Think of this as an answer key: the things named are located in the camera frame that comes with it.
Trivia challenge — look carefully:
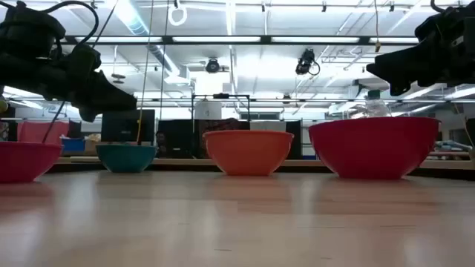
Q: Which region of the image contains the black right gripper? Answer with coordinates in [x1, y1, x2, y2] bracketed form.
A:
[365, 22, 475, 97]

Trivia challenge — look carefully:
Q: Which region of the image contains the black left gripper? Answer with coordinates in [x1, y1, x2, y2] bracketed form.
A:
[44, 69, 138, 124]

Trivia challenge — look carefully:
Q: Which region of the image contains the small teal plastic bowl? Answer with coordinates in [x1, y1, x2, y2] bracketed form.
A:
[95, 144, 158, 174]

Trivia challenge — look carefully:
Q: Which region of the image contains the small pink plastic bowl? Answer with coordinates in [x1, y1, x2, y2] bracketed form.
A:
[0, 141, 64, 184]

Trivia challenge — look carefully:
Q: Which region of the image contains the orange plastic bowl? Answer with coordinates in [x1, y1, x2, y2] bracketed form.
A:
[202, 129, 295, 177]

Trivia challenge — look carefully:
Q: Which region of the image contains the black computer monitor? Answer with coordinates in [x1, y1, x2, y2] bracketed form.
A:
[100, 108, 156, 145]

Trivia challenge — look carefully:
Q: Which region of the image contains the clear spray bottle white trigger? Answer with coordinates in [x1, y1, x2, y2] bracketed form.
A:
[352, 77, 393, 119]

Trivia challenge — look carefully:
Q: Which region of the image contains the brown cardboard box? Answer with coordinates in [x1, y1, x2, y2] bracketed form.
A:
[85, 133, 107, 153]

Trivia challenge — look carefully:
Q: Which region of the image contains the blue storage bin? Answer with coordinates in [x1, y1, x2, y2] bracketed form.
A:
[60, 137, 87, 153]

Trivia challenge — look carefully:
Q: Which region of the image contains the person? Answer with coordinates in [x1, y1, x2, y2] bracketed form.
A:
[155, 130, 168, 157]

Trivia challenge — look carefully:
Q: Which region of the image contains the red hanging cloth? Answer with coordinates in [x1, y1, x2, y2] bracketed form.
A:
[16, 120, 71, 145]

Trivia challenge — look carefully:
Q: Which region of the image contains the large red plastic bowl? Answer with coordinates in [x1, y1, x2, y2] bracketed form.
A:
[307, 116, 442, 181]

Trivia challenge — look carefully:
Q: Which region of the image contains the black partition panel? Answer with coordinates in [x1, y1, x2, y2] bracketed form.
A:
[157, 119, 194, 159]

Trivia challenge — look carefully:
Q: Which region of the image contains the light blue object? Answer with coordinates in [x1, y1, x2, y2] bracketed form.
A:
[435, 139, 463, 153]

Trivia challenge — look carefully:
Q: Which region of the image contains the long wooden workbench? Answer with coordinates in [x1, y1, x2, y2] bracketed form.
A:
[54, 156, 475, 172]

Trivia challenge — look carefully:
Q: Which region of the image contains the white cylindrical container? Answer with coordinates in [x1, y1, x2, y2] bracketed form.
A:
[194, 100, 223, 121]

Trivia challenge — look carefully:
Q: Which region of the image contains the round black ceiling fixture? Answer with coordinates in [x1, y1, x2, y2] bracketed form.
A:
[205, 57, 221, 74]

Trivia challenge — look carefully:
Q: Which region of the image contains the patterned red cloth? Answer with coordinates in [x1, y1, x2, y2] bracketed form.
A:
[197, 117, 240, 131]

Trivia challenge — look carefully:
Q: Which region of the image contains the narrow black panel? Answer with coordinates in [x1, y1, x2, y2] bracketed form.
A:
[285, 119, 303, 161]

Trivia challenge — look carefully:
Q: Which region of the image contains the white hanging cloth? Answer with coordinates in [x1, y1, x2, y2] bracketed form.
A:
[249, 120, 287, 131]

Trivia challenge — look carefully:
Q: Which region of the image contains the yellow hanging cable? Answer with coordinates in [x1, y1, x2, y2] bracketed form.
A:
[373, 0, 383, 53]

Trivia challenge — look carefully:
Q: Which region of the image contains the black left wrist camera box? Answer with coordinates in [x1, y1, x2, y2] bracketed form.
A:
[70, 43, 102, 75]

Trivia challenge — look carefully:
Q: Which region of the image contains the thin yellowish hanging cord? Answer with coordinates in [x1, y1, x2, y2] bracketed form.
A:
[135, 0, 156, 146]

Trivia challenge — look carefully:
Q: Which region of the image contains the black diagonal cable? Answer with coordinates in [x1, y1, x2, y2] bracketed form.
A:
[41, 0, 120, 145]

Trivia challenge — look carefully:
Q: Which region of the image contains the silver ventilation duct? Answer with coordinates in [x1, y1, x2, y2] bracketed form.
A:
[111, 0, 181, 77]

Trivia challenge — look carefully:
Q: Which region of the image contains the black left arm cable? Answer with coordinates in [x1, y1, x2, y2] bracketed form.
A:
[39, 0, 100, 49]

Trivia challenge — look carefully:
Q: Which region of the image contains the black ceiling camera with cable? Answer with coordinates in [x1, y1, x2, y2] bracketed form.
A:
[295, 47, 321, 77]

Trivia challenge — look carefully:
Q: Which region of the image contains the white hanging ring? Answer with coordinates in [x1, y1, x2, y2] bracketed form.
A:
[167, 2, 188, 27]

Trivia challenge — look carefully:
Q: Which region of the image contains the black metal rack frame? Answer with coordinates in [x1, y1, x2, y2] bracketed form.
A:
[191, 93, 251, 131]

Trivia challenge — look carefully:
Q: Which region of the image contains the black overhead frame bar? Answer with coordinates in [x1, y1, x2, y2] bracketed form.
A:
[61, 34, 421, 47]

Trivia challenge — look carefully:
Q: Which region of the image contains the thin black horizontal rail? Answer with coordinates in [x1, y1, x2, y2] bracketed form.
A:
[137, 97, 475, 105]

